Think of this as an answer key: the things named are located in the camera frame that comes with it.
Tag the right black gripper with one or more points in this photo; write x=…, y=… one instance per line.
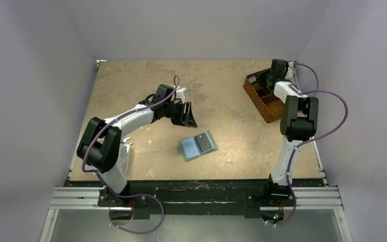
x=266, y=77

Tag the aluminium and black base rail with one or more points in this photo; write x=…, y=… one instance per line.
x=249, y=198

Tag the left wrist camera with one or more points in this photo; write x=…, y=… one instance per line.
x=185, y=90

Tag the green card holder wallet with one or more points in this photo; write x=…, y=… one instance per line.
x=197, y=146

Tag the brown woven divided basket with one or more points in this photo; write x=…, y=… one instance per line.
x=269, y=106

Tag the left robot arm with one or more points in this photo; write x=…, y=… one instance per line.
x=118, y=127

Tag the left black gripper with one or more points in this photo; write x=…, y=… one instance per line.
x=185, y=119

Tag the black credit card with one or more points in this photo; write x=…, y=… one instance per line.
x=203, y=142

